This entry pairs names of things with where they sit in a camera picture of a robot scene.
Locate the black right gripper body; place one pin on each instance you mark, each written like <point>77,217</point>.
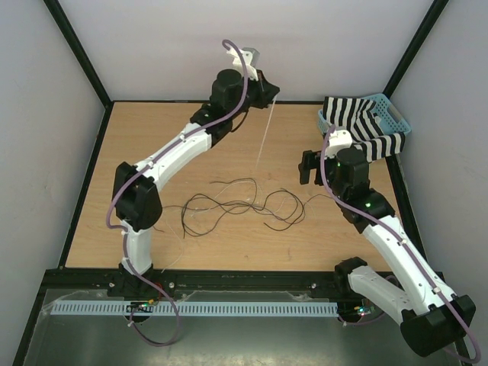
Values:
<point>330,168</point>

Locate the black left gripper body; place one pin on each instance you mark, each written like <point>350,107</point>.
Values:
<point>255,92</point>

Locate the white zip tie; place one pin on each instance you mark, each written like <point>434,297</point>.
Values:
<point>265,134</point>

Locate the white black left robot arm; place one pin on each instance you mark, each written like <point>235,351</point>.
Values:
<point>135,199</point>

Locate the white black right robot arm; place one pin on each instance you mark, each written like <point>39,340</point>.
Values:
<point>431,316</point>

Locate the black white striped cloth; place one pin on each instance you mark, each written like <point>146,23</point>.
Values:
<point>381,147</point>

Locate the light blue perforated basket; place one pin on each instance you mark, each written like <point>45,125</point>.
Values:
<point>366,118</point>

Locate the grey metal front plate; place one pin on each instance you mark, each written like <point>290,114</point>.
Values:
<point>207,340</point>

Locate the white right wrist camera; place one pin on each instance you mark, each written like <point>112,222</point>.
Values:
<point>336,141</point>

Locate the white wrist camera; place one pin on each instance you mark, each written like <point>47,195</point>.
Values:
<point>336,141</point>
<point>250,56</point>

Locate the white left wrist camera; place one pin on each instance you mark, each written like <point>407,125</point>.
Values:
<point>250,56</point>

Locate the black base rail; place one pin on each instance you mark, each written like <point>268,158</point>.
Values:
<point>316,284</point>

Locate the black cage frame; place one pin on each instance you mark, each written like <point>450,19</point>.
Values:
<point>64,25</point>

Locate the white slotted cable duct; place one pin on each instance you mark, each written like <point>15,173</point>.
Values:
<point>211,308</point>

